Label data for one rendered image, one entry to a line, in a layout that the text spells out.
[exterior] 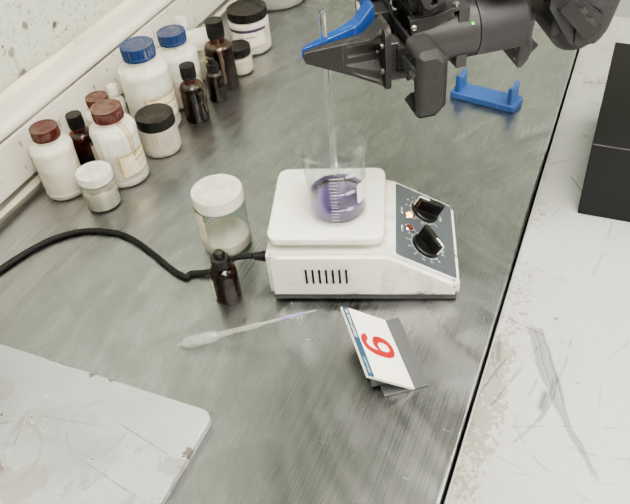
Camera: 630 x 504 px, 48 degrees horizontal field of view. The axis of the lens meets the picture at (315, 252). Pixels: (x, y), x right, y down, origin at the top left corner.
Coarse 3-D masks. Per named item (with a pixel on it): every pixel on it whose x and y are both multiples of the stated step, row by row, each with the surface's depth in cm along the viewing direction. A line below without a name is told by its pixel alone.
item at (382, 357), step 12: (360, 324) 70; (372, 324) 72; (360, 336) 68; (372, 336) 70; (384, 336) 71; (372, 348) 68; (384, 348) 69; (372, 360) 67; (384, 360) 68; (396, 360) 69; (384, 372) 66; (396, 372) 67
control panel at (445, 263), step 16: (400, 192) 80; (416, 192) 81; (400, 208) 78; (448, 208) 82; (400, 224) 76; (416, 224) 77; (432, 224) 78; (448, 224) 80; (400, 240) 74; (448, 240) 78; (416, 256) 73; (448, 256) 76; (448, 272) 74
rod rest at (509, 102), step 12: (456, 84) 103; (468, 84) 105; (516, 84) 100; (456, 96) 104; (468, 96) 103; (480, 96) 103; (492, 96) 102; (504, 96) 102; (516, 96) 101; (504, 108) 101; (516, 108) 101
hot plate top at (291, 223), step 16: (288, 176) 79; (304, 176) 79; (368, 176) 78; (384, 176) 78; (288, 192) 77; (304, 192) 77; (368, 192) 76; (384, 192) 76; (272, 208) 76; (288, 208) 75; (304, 208) 75; (368, 208) 74; (384, 208) 74; (272, 224) 74; (288, 224) 73; (304, 224) 73; (320, 224) 73; (368, 224) 72; (384, 224) 72; (272, 240) 72; (288, 240) 72; (304, 240) 72; (320, 240) 71; (336, 240) 71; (352, 240) 71; (368, 240) 71
